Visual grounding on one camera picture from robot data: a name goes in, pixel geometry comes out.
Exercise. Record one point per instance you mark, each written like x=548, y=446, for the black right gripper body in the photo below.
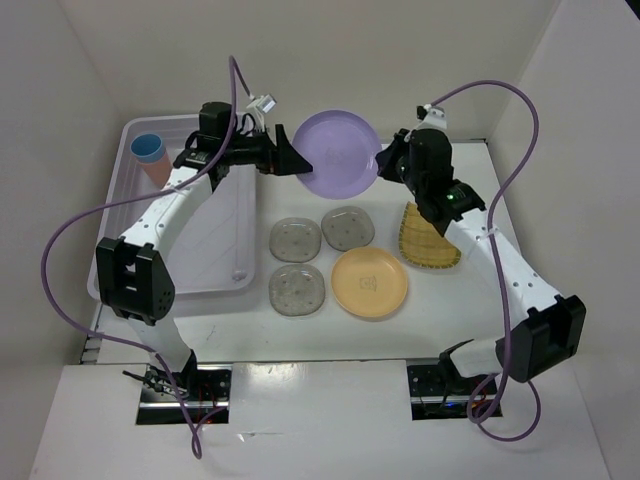
x=413, y=180

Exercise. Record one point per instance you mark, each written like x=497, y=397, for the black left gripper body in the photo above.
x=253, y=151

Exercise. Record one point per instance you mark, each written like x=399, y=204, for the purple plastic plate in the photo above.
x=341, y=147

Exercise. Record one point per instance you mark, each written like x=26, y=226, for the woven bamboo tray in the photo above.
x=421, y=245

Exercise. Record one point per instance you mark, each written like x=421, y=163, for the clear glass dish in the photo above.
x=347, y=227
x=296, y=290
x=295, y=240

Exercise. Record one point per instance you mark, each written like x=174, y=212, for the pink plastic cup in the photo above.
x=158, y=170

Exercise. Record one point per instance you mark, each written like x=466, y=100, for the blue plastic cup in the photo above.
x=148, y=148

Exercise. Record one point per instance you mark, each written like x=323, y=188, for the yellow plastic plate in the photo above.
x=369, y=282

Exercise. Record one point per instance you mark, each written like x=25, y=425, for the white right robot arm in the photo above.
x=545, y=327

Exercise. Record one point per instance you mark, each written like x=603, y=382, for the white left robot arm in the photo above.
x=132, y=275

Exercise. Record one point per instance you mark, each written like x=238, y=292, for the translucent plastic bin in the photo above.
x=216, y=250

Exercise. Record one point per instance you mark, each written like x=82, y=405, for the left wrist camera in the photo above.
x=259, y=107

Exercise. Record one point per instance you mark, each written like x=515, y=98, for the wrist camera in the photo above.
x=430, y=116
x=259, y=107

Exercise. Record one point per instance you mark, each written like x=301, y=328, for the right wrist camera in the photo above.
x=430, y=116

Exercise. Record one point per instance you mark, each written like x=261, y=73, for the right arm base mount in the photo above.
x=431, y=398

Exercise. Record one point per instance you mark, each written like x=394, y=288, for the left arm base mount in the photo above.
x=207, y=403

